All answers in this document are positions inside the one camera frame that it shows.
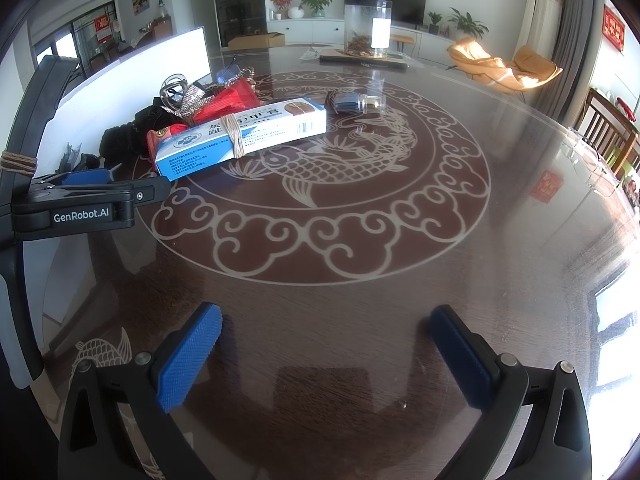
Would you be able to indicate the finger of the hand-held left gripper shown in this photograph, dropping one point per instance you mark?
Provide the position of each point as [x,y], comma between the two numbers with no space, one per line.
[87,177]
[150,192]

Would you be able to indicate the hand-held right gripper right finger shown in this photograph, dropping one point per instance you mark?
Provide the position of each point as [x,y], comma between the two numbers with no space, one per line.
[462,355]

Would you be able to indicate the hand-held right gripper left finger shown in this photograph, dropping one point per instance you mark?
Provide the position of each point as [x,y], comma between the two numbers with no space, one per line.
[190,355]

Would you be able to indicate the black socks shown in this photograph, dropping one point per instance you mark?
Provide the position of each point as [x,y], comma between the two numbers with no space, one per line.
[122,137]

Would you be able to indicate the red pleated pouch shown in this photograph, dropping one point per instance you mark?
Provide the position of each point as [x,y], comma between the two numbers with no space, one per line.
[227,102]

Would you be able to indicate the white cardboard box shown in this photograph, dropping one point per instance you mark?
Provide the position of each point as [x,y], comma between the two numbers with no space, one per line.
[150,70]

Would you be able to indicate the blue and white medicine box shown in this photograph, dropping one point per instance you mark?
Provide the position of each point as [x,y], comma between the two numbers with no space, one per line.
[280,127]

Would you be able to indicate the small blue perfume bottle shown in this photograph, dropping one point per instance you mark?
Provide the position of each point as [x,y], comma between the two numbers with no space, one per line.
[350,101]

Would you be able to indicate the red packet with gold emblem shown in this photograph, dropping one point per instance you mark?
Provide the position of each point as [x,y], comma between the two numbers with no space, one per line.
[167,139]

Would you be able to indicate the silver hair claw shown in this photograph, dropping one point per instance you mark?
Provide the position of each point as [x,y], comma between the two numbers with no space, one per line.
[175,90]

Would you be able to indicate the rhinestone hair clip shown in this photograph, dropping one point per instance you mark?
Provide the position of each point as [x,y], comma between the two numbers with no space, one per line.
[235,76]

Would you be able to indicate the red door poster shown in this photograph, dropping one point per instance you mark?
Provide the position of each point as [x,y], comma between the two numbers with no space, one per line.
[105,28]

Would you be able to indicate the brown cardboard box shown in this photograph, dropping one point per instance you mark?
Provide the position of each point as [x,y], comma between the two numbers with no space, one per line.
[255,41]

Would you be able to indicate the red paper slip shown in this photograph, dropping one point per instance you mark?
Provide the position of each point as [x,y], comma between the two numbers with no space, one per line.
[545,186]

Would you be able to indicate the dark glass display cabinet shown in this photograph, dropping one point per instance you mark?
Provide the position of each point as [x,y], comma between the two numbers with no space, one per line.
[237,0]

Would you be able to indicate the clear plastic wrapper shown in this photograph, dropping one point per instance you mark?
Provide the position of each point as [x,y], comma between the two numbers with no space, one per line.
[312,53]

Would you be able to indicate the white television cabinet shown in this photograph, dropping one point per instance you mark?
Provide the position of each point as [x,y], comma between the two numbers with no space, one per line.
[310,27]

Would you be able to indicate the red flowers in vase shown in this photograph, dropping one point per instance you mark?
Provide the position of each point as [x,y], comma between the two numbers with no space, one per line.
[281,2]

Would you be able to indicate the white round vase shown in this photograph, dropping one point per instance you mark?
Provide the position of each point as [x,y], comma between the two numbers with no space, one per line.
[295,12]

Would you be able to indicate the green potted plant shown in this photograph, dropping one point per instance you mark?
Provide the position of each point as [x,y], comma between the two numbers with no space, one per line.
[317,2]

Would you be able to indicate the wooden chair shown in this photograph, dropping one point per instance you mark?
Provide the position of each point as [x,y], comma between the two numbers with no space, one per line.
[600,130]

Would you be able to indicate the clear plastic jar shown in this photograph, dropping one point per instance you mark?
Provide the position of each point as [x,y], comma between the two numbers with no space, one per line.
[365,30]

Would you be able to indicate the orange lounge chair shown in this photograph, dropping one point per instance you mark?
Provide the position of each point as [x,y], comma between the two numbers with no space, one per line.
[500,67]

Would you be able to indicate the wooden bench with metal legs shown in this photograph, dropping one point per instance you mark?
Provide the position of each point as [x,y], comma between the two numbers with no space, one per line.
[402,39]

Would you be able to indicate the black television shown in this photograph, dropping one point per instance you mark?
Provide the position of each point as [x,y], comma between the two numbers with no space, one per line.
[400,0]

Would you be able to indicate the small potted plant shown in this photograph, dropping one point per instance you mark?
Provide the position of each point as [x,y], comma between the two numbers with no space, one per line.
[434,22]

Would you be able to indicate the leafy potted plant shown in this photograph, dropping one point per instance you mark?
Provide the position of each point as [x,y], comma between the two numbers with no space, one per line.
[467,22]

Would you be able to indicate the grey curtain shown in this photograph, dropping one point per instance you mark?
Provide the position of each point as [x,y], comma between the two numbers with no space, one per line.
[575,35]

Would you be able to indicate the beige curtain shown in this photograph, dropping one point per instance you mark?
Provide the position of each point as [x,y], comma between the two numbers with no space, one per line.
[537,10]

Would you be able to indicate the red wall hanging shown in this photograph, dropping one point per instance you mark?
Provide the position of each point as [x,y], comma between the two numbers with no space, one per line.
[614,29]

